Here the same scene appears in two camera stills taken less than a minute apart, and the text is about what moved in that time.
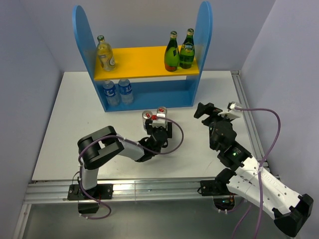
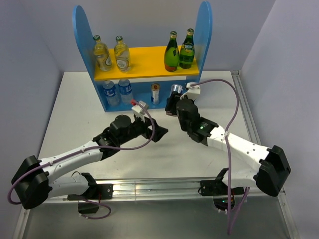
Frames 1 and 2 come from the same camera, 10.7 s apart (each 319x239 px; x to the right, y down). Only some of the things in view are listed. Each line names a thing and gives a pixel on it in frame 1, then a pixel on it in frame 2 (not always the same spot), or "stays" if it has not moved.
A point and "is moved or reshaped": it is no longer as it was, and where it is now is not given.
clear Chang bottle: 105,54 is moved or reshaped
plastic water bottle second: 125,90 stays
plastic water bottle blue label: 111,99 stays
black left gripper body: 152,130 → 138,128
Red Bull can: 162,110 → 176,87
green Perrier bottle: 172,55 stays
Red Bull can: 146,115 is moved or reshaped
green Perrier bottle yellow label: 187,54 stays
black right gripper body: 214,117 → 174,98
